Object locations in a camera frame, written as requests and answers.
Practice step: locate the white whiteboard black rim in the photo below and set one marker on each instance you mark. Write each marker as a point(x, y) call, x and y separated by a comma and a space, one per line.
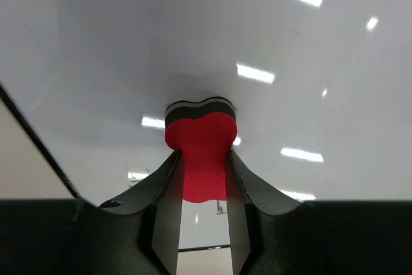
point(321, 88)

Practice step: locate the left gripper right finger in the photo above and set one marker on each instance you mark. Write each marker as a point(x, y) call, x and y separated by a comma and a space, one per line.
point(257, 213)

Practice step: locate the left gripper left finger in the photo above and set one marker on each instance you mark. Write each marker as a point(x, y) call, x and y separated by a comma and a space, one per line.
point(157, 199)

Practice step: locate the red whiteboard eraser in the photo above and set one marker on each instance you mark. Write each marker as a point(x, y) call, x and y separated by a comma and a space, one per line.
point(203, 132)

